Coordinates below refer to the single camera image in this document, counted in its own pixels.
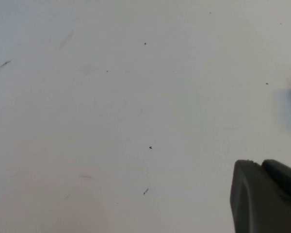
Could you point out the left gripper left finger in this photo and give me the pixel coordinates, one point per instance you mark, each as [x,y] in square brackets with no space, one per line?
[252,199]

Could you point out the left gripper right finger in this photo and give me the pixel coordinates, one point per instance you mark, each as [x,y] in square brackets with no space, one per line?
[286,179]

